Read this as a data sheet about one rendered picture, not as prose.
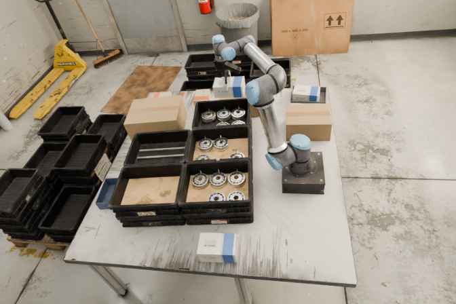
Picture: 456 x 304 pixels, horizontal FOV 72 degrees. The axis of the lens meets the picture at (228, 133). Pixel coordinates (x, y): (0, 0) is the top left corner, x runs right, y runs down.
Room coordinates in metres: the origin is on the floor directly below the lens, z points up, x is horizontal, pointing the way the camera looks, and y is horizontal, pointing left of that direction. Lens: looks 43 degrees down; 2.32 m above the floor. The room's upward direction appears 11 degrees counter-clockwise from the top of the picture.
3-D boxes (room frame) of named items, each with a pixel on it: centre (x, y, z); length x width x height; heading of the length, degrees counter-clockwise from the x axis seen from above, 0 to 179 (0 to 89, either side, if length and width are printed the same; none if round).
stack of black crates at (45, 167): (2.08, 1.64, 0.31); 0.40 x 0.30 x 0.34; 165
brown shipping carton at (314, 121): (1.61, -0.57, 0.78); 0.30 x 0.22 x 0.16; 75
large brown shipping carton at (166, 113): (1.94, 0.53, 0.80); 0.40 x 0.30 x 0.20; 81
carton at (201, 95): (2.19, 0.16, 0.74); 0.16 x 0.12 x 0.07; 168
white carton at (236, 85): (1.77, -0.07, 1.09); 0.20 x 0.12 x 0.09; 75
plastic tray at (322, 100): (1.97, -0.70, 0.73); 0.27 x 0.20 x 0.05; 69
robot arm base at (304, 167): (1.22, -0.40, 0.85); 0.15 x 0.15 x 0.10
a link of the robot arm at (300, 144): (1.22, -0.39, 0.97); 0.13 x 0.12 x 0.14; 109
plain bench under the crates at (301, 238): (1.51, 0.09, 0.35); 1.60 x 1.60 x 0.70; 75
